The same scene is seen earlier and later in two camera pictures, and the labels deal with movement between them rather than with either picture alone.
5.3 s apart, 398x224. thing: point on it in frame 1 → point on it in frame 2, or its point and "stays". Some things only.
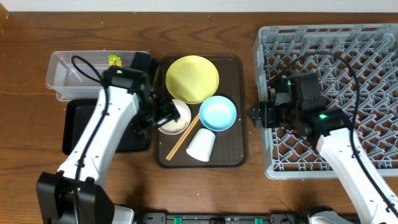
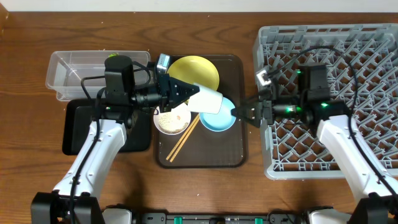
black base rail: (223, 218) stays
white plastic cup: (200, 147) → (207, 101)
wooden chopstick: (181, 137) stays
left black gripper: (170, 113) → (169, 88)
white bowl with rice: (173, 127) stays
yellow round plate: (192, 79) stays
